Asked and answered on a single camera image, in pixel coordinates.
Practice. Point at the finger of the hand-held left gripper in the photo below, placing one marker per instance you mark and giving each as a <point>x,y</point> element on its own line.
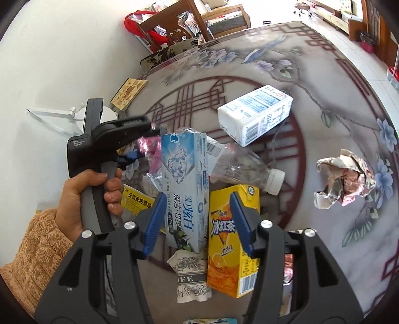
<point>140,127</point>
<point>131,160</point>

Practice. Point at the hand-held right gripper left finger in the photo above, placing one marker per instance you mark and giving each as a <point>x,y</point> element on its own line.
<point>154,224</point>

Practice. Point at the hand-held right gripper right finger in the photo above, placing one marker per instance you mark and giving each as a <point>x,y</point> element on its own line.
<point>243,224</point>

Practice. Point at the pink plastic wrapper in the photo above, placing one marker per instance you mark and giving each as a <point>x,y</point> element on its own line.
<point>149,146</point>

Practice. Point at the yellow medicine box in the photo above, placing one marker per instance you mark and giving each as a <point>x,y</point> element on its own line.
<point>137,199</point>

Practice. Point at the yellow iced tea carton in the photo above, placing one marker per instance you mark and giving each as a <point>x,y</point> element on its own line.
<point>223,249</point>

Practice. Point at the blue white toothpaste box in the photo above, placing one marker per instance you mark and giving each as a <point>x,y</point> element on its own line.
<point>184,174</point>

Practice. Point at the clear plastic bottle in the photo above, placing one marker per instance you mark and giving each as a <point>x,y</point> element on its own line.
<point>240,165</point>

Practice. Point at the crushed floral paper cup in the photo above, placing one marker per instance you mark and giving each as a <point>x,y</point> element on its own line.
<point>190,280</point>

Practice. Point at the person's left forearm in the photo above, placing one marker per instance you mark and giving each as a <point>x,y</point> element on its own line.
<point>31,249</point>

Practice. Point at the person's left hand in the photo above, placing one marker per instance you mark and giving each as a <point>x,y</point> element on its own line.
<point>73,205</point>

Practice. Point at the yellow red book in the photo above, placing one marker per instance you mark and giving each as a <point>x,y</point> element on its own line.
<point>129,93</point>

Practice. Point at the floral seat cushion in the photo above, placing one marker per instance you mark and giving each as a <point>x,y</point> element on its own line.
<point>168,54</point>

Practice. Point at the red bag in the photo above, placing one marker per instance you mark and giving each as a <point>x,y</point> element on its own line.
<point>132,26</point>

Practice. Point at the white milk carton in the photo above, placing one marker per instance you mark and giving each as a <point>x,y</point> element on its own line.
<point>249,115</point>

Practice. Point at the crumpled printed paper ball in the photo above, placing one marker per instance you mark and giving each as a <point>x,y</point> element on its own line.
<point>343,177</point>

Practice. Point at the wooden dining chair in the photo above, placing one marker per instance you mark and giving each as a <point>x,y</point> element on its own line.
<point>174,18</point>

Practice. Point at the wooden bench seat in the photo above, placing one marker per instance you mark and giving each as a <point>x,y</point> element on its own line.
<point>227,21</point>

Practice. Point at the red lidded container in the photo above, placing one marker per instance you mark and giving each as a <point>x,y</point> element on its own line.
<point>393,77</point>

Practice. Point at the light wooden tv bench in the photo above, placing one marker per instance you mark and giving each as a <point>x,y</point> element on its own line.
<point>330,15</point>

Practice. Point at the small wooden cabinet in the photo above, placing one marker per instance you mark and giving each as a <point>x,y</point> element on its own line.
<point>358,21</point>

